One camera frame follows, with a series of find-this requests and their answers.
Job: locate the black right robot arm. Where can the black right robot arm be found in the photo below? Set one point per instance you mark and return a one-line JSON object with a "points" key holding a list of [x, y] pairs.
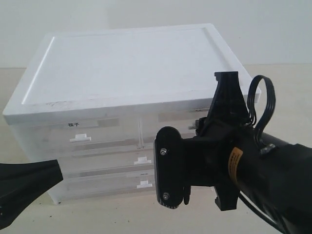
{"points": [[231, 152]]}

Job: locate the bottom wide clear drawer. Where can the bottom wide clear drawer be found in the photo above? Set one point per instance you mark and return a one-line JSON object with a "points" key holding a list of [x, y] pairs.
{"points": [[102, 183]]}

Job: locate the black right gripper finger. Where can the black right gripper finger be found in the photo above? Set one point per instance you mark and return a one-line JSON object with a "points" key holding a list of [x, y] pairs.
{"points": [[228, 103]]}

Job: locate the white translucent drawer cabinet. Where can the white translucent drawer cabinet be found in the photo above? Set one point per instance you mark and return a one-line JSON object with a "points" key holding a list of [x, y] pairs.
{"points": [[122, 73]]}

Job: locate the wide clear drawer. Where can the wide clear drawer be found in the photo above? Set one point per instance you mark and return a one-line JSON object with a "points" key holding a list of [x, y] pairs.
{"points": [[102, 183], [103, 164]]}

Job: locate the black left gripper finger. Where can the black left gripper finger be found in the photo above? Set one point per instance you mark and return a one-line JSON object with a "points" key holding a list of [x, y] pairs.
{"points": [[22, 184]]}

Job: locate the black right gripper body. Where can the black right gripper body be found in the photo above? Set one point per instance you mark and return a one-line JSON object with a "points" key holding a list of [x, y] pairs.
{"points": [[181, 163]]}

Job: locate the middle wide clear drawer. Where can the middle wide clear drawer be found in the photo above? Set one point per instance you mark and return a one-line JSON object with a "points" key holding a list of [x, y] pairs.
{"points": [[103, 164]]}

